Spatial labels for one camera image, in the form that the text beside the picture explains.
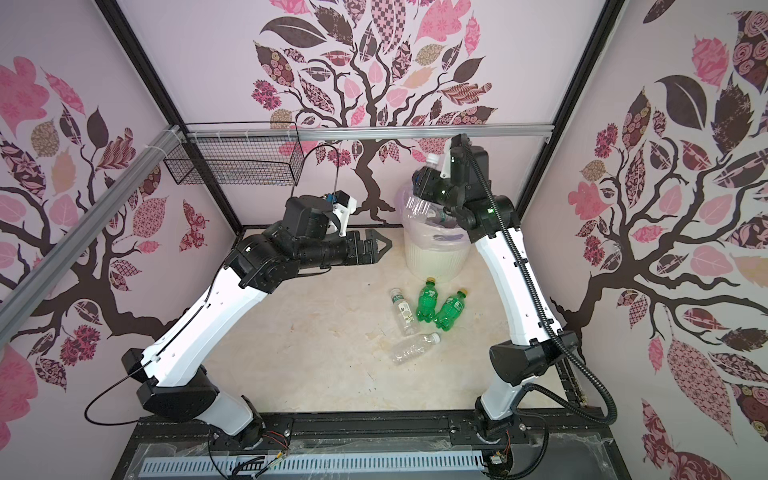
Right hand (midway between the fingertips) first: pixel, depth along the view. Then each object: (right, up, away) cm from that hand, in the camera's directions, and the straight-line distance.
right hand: (426, 172), depth 68 cm
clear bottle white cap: (-1, -47, +20) cm, 51 cm away
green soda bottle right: (+11, -36, +23) cm, 44 cm away
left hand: (-12, -18, -5) cm, 22 cm away
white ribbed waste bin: (+5, -18, +20) cm, 28 cm away
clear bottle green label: (-4, -37, +22) cm, 43 cm away
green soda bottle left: (+3, -37, +23) cm, 44 cm away
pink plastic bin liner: (0, -13, +16) cm, 21 cm away
